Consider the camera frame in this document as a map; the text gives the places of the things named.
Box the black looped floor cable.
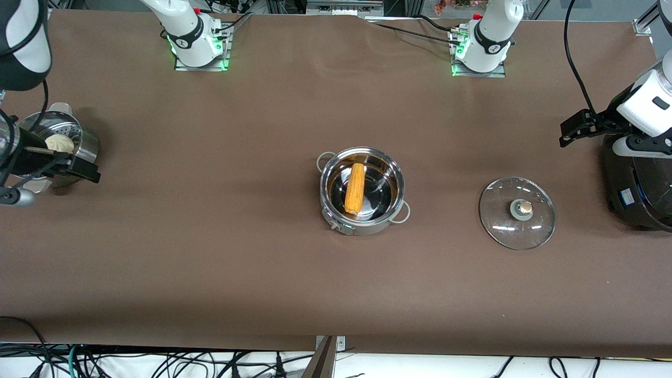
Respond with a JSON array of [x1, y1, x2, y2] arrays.
[[0, 315, 56, 378]]

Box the white steamed bun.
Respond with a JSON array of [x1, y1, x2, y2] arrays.
[[45, 134, 75, 154]]

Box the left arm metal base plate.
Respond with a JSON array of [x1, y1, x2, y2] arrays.
[[451, 29, 506, 78]]

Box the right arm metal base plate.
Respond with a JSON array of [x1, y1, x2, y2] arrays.
[[174, 24, 230, 71]]

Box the steel steamer pot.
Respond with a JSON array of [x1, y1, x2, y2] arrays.
[[10, 102, 99, 194]]

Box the steel pot with grey handles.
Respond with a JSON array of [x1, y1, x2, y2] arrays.
[[317, 146, 411, 236]]

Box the black round appliance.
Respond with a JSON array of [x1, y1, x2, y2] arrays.
[[601, 135, 672, 233]]

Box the glass pot lid with knob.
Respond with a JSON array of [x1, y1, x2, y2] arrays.
[[479, 177, 556, 250]]

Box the brown slanted beam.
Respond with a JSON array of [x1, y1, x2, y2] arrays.
[[300, 336, 337, 378]]

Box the black cable on table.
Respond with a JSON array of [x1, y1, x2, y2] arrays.
[[367, 21, 463, 48], [412, 15, 463, 35]]

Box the metal box behind table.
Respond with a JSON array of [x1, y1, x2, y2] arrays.
[[306, 0, 384, 16]]

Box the yellow corn cob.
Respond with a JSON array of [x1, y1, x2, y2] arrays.
[[344, 163, 366, 215]]

